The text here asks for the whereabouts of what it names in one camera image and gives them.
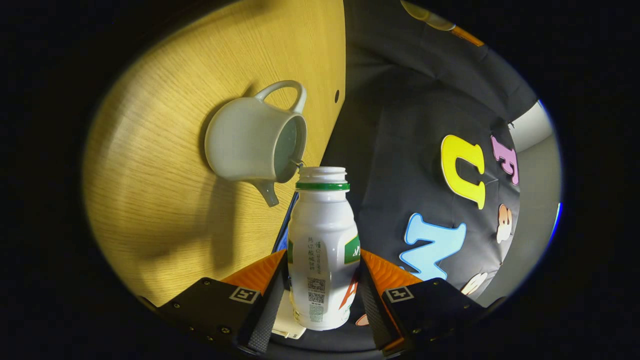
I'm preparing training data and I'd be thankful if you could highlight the white ceramic teacup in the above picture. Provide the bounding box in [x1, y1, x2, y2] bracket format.
[204, 80, 308, 208]

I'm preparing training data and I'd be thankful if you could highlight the white water bottle green label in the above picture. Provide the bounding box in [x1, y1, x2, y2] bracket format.
[287, 166, 362, 332]

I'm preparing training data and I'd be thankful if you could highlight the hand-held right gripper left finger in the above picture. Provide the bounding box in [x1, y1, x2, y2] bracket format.
[157, 249, 291, 357]

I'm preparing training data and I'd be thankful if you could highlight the white toaster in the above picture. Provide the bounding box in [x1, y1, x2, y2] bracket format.
[272, 290, 307, 340]

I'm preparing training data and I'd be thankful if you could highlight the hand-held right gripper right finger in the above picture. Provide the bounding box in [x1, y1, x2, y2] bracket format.
[359, 249, 486, 357]

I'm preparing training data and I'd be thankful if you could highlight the blue folded towel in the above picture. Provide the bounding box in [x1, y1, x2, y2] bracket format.
[271, 192, 301, 253]

